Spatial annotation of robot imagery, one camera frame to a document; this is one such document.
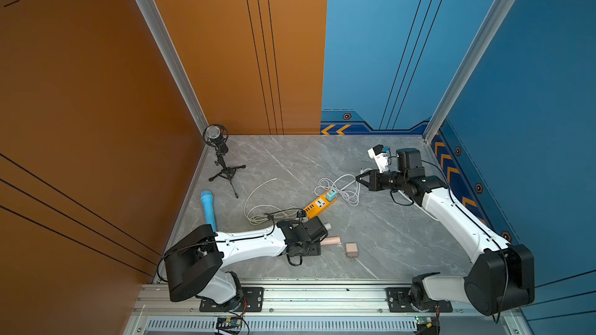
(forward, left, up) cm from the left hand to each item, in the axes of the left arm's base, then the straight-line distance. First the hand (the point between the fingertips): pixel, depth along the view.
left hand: (314, 245), depth 83 cm
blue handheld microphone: (+18, +44, +1) cm, 48 cm away
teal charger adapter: (+18, -7, +5) cm, 20 cm away
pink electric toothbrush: (+2, -6, 0) cm, 6 cm away
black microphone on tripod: (+33, +38, +22) cm, 55 cm away
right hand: (+18, -15, +18) cm, 29 cm away
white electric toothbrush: (+7, -5, +1) cm, 9 cm away
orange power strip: (+15, -2, +1) cm, 15 cm away
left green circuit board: (-22, +26, -3) cm, 35 cm away
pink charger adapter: (-2, -13, 0) cm, 13 cm away
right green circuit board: (-21, -35, -4) cm, 41 cm away
